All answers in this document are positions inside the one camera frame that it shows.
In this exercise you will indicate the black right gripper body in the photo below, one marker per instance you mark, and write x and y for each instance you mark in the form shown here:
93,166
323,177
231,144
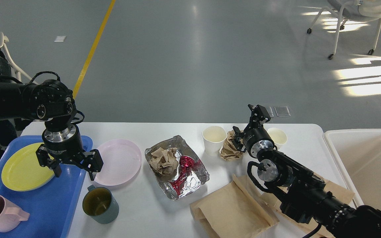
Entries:
257,141

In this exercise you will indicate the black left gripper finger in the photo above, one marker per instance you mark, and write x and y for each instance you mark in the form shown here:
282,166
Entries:
91,162
45,160

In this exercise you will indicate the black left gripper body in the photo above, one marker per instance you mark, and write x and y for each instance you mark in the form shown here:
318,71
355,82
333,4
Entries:
64,146

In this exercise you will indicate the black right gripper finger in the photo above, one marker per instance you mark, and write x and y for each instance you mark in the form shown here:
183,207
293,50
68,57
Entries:
259,116
237,140

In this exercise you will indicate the pink plate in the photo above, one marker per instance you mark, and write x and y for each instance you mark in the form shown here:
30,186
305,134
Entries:
122,161

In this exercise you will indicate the dark green mug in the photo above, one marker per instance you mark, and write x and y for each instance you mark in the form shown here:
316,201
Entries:
100,205

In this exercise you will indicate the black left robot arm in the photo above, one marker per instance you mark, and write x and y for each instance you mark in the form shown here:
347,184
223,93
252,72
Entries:
53,103

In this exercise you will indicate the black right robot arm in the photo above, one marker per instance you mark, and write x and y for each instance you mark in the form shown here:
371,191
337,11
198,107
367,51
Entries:
299,190

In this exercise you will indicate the crumpled brown paper ball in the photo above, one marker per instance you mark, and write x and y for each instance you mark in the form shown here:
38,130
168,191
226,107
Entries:
228,151

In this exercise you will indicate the white paper cup left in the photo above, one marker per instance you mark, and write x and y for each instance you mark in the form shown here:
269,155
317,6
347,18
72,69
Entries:
213,138

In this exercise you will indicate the white paper cup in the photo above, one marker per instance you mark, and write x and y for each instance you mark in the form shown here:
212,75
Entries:
278,136
213,138

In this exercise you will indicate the white paper cup right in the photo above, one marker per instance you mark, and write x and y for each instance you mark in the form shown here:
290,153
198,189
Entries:
278,136

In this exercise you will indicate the yellow plate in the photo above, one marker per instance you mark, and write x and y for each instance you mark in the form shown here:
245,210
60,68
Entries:
22,171

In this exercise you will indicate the blue plastic tray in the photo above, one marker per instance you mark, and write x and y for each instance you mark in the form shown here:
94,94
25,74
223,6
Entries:
52,206

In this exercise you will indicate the brown paper bag rear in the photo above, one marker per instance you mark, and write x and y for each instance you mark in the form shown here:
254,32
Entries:
341,193

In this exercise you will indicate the brown paper bag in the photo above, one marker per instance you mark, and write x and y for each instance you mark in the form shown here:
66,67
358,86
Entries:
234,211
341,193

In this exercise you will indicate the aluminium foil tray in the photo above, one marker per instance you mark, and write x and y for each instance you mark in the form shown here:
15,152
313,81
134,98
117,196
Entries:
183,149

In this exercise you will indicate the brown paper bag front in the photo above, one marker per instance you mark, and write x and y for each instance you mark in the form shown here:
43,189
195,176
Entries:
234,211

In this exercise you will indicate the crumpled brown paper in tray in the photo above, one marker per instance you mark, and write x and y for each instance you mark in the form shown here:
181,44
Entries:
163,161

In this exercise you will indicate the white plastic bin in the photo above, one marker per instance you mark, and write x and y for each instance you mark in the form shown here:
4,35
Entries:
357,154

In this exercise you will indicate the white chair right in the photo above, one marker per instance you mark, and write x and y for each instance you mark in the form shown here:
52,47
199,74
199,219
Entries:
354,10

